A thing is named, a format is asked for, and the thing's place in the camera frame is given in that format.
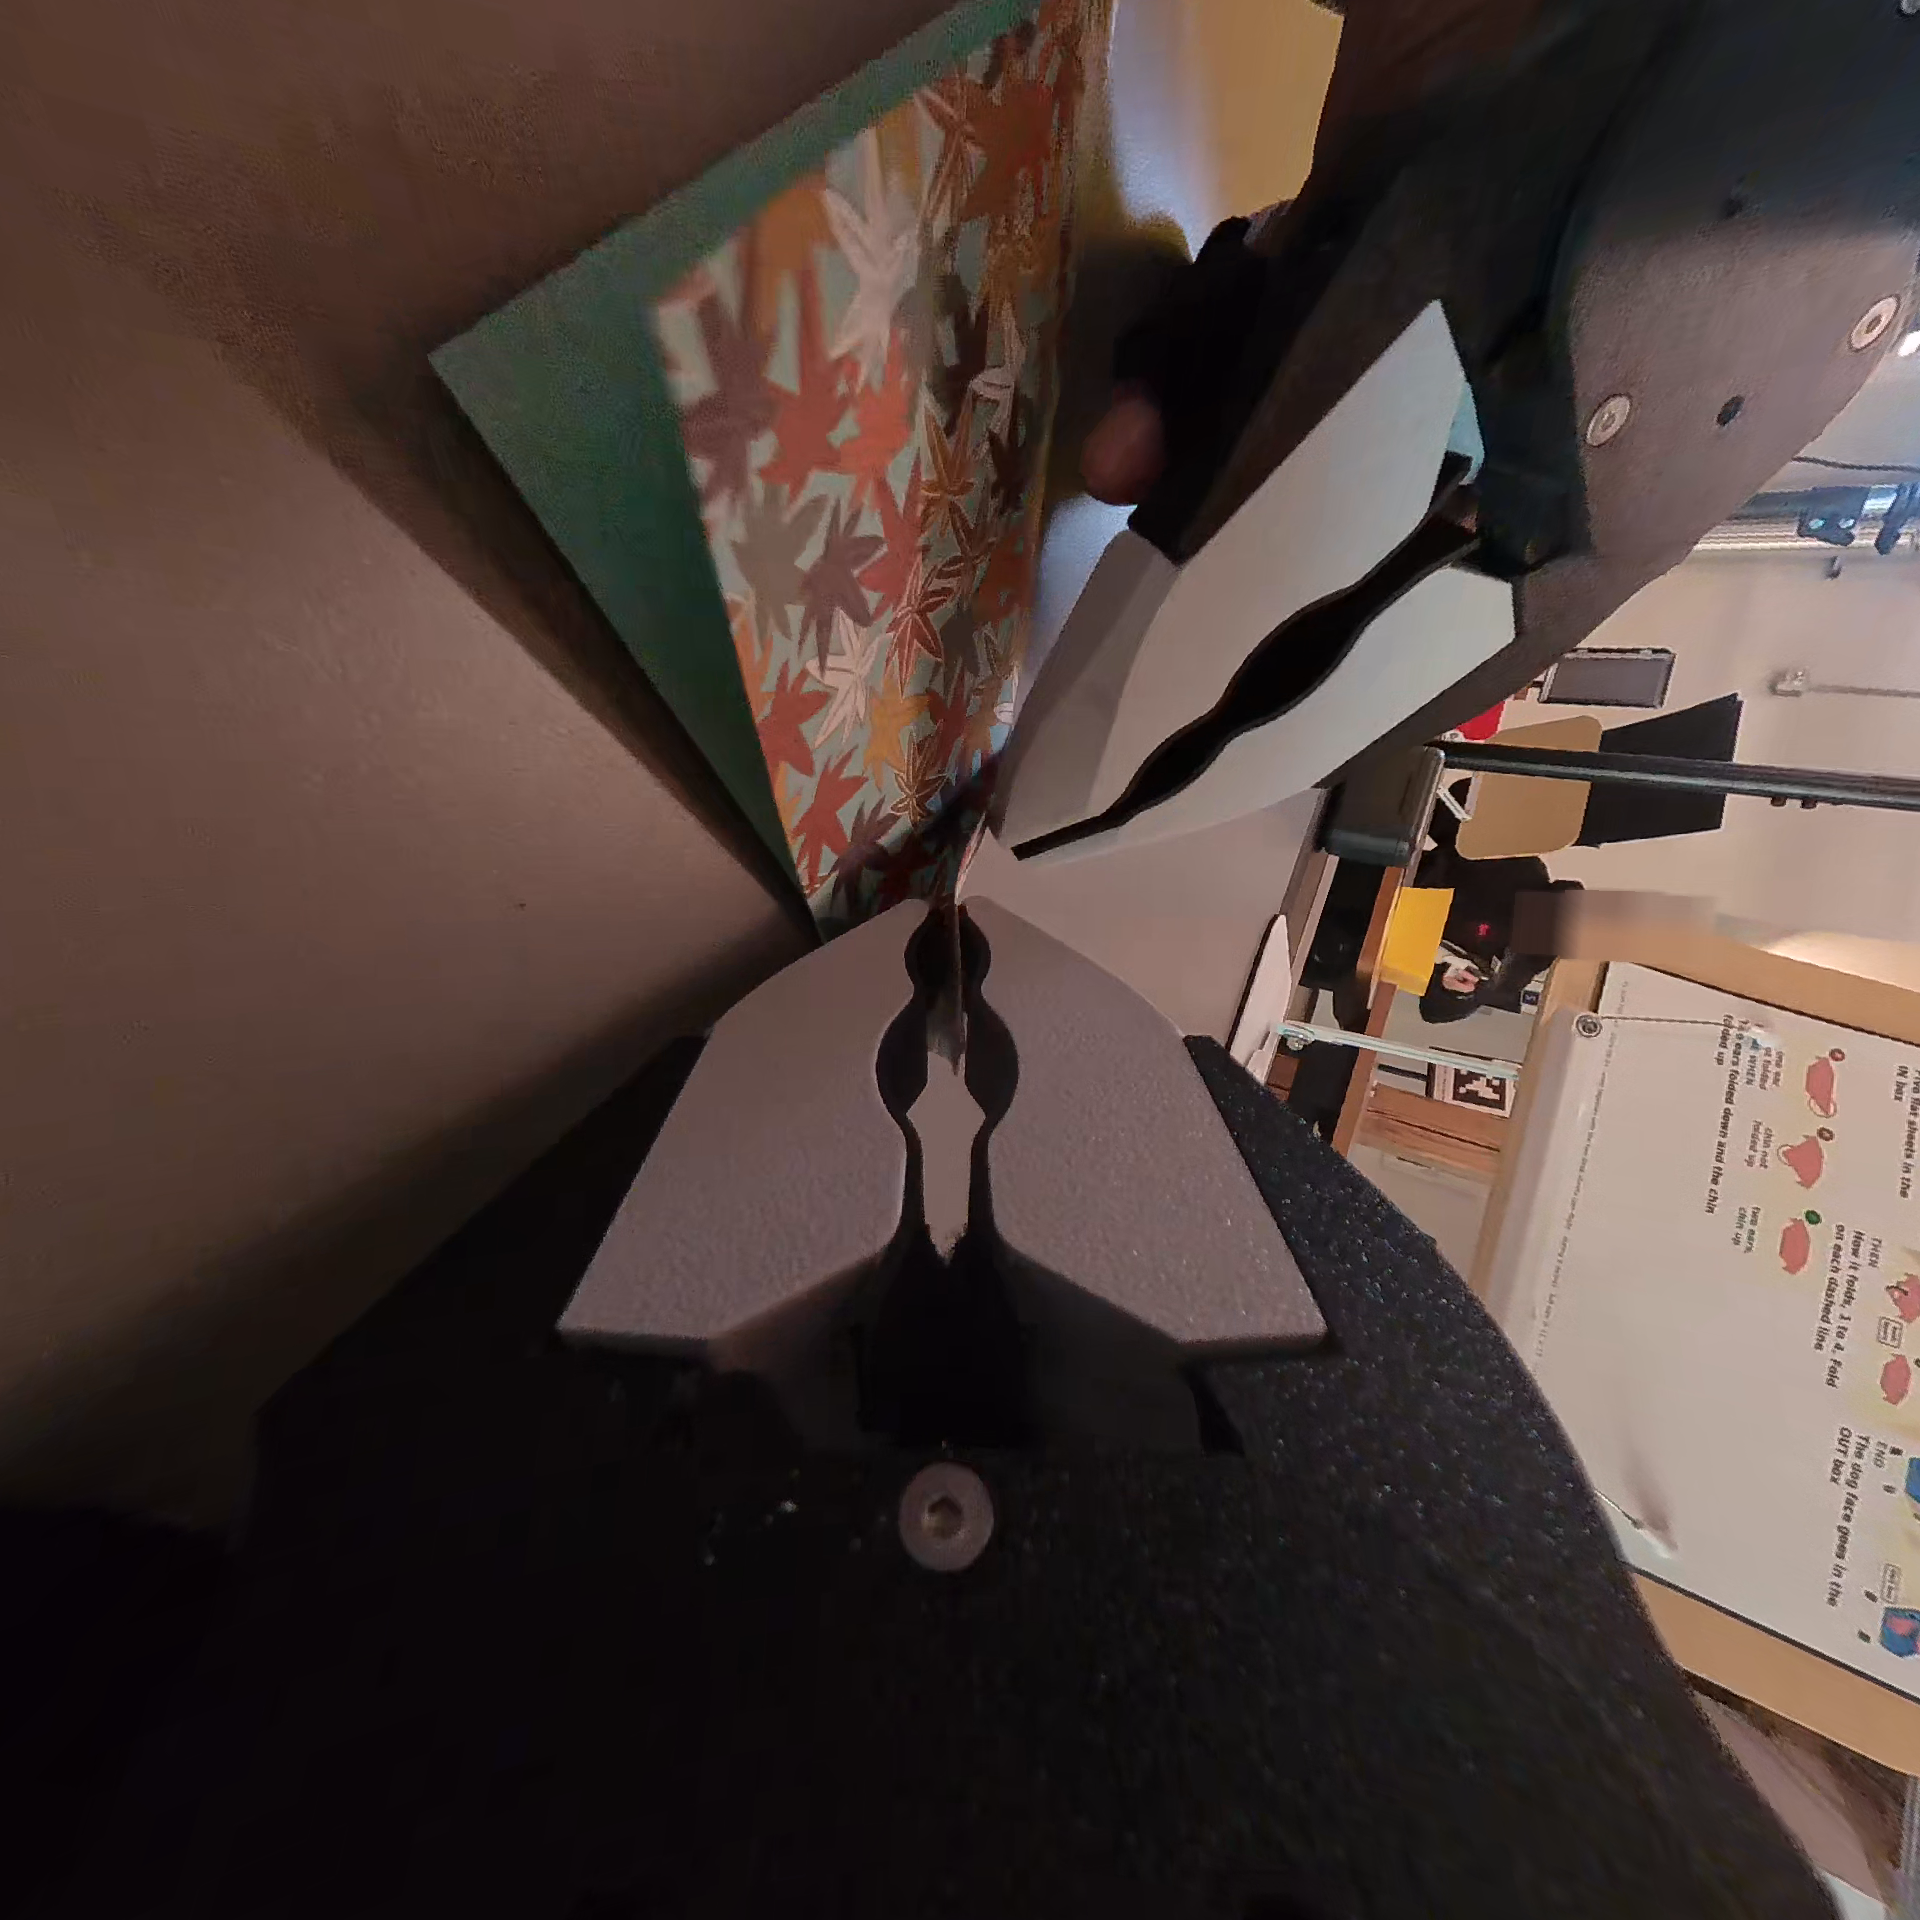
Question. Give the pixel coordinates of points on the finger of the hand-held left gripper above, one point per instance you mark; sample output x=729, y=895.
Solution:
x=1352, y=707
x=1261, y=557

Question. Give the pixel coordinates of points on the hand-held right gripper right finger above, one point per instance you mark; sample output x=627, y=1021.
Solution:
x=1142, y=1172

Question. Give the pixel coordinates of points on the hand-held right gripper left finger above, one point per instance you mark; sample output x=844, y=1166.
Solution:
x=767, y=1172

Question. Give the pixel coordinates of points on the maple leaf origami paper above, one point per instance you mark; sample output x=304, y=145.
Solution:
x=872, y=451

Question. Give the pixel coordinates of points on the small yellow object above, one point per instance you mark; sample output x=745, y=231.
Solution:
x=1412, y=938

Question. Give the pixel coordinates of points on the instruction sheet board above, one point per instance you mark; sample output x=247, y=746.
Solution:
x=1773, y=1323

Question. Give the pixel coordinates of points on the black table frame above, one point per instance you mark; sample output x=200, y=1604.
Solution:
x=1680, y=766

